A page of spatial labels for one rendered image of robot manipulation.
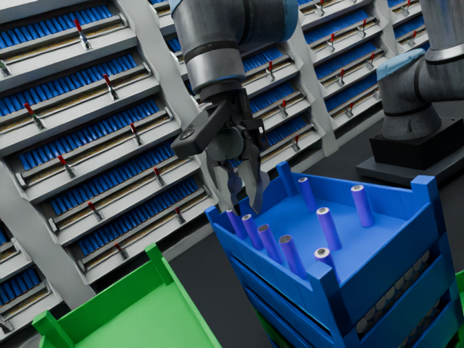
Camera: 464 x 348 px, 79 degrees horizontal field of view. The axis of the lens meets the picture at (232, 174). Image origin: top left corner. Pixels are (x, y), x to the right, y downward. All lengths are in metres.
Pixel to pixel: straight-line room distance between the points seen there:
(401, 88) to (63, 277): 1.36
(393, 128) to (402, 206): 0.75
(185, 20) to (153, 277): 0.42
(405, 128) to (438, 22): 0.35
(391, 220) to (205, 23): 0.39
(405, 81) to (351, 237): 0.75
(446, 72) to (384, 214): 0.63
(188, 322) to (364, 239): 0.27
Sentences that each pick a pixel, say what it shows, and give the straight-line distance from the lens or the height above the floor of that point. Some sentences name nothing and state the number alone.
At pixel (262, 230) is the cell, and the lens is 0.41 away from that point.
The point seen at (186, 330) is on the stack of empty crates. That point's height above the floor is 0.32.
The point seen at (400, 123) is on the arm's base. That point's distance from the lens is 1.17.
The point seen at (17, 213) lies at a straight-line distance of 1.21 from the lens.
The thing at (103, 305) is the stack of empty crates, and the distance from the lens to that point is 0.55.
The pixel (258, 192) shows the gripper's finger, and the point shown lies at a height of 0.42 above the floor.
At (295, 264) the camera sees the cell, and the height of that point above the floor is 0.35.
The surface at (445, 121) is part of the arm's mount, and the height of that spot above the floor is 0.16.
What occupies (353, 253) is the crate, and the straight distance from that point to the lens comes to 0.43.
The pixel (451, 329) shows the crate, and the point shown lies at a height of 0.17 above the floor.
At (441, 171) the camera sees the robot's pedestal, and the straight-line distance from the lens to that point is 1.15.
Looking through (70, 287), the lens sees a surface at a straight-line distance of 1.28.
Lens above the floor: 0.59
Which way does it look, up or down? 17 degrees down
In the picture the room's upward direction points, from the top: 24 degrees counter-clockwise
